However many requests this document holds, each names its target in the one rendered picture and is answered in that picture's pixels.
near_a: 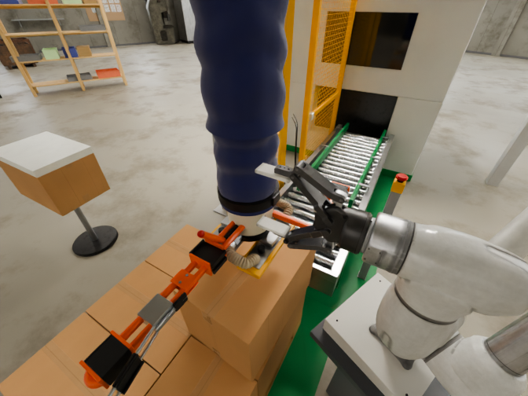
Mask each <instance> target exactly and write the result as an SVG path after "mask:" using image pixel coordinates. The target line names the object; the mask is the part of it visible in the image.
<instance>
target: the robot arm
mask: <svg viewBox="0 0 528 396"><path fill-rule="evenodd" d="M255 173H257V174H261V175H264V176H266V177H269V178H274V179H277V180H279V181H282V182H286V183H288V184H289V183H290V182H291V181H293V183H294V184H295V185H296V186H297V187H298V189H299V190H300V191H301V192H302V194H303V195H304V196H305V197H306V198H307V199H308V200H309V201H310V202H311V203H312V204H313V209H314V210H315V211H316V213H315V215H314V218H315V221H314V223H313V225H309V226H306V227H302V228H298V229H293V230H291V226H289V225H285V224H283V223H280V222H277V221H275V220H273V219H271V218H267V217H265V216H262V217H261V218H260V219H259V221H258V222H257V223H256V225H257V226H258V227H260V228H263V229H266V230H268V231H270V232H272V233H273V234H275V235H278V236H279V237H283V238H284V240H283V242H284V243H285V244H287V246H288V248H290V249H302V250H315V251H323V252H326V253H329V254H331V253H332V250H333V248H334V247H335V245H336V243H337V244H339V247H340V248H342V249H343V250H346V251H349V252H352V253H354V254H359V252H361V253H363V255H362V258H361V259H362V261H363V262H366V263H368V264H370V265H372V266H375V267H378V268H380V269H382V270H386V271H387V272H388V273H393V274H395V275H397V276H396V278H395V280H394V282H393V283H392V284H391V285H390V286H389V288H388V289H387V291H386V292H385V294H384V296H383V298H382V300H381V302H380V305H379V308H378V310H377V314H376V323H375V324H373V325H371V326H370V327H369V331H370V332H371V333H372V334H373V335H374V336H376V337H377V338H378V339H379V340H380V341H381V342H382V343H383V344H384V345H385V347H386V348H387V349H388V350H389V351H390V352H391V353H392V354H393V355H394V356H395V357H396V358H397V359H398V360H399V361H400V363H401V365H402V367H403V368H404V369H406V370H410V369H411V368H412V367H413V363H414V361H415V360H416V359H422V360H423V361H424V362H425V364H426V365H427V367H428V368H429V369H430V370H431V372H432V373H433V374H434V376H435V377H436V379H437V380H438V381H439V383H440V384H441V385H442V386H443V387H444V388H445V389H446V390H447V391H448V393H449V394H450V395H451V396H522V395H521V394H522V393H523V392H524V391H525V390H526V388H527V379H526V374H527V373H528V312H527V313H525V312H526V311H527V309H528V265H527V264H526V261H525V260H524V258H525V257H526V256H527V255H528V207H527V208H526V209H525V210H523V211H522V212H521V213H520V214H518V215H517V216H516V217H515V218H514V219H512V220H511V221H510V222H509V223H508V224H507V225H506V226H505V227H504V228H503V229H502V230H501V231H500V232H498V233H497V234H496V235H495V236H494V237H493V238H492V239H490V240H489V241H486V240H483V239H480V238H478V237H476V236H472V235H470V234H467V233H463V232H461V231H457V230H455V229H450V228H446V227H442V226H439V225H424V224H420V223H416V222H411V221H410V220H407V219H406V220H405V219H403V218H399V217H395V216H393V215H390V214H386V213H383V212H379V213H378V214H377V216H376V218H372V214H371V213H369V212H367V211H363V210H360V209H357V208H348V207H345V206H344V205H343V203H344V202H345V200H346V198H347V196H348V195H349V192H348V191H347V190H345V189H342V188H340V187H338V186H336V185H335V184H333V183H332V182H331V181H329V180H328V179H327V178H326V177H325V176H324V175H322V174H321V173H319V172H318V171H317V170H315V169H314V168H313V167H311V166H310V165H309V164H308V163H307V162H306V161H304V160H300V161H299V162H298V163H297V164H296V165H295V167H294V168H291V167H286V166H283V165H277V166H276V167H275V166H272V165H269V164H267V163H262V164H261V165H260V166H259V167H257V168H256V169H255ZM319 191H320V192H319ZM321 193H323V194H324V196H323V195H322V194H321ZM327 197H328V198H329V199H331V200H332V202H333V203H331V202H330V201H329V199H328V198H327ZM323 204H324V205H323ZM322 205H323V206H322ZM317 237H324V238H317ZM473 311H474V312H476V313H480V314H484V315H487V316H501V317H510V316H519V315H521V314H523V315H522V316H521V317H519V318H518V319H516V320H515V321H513V322H512V323H511V324H509V325H507V326H506V327H504V328H502V329H501V330H500V331H498V332H496V333H495V334H493V335H492V336H490V337H489V338H488V337H485V336H481V335H473V336H471V337H467V338H464V337H463V336H462V335H461V334H460V333H459V332H458V329H459V328H460V327H461V326H462V325H463V324H464V322H465V318H466V315H469V314H471V313H472V312H473ZM524 313H525V314H524Z"/></svg>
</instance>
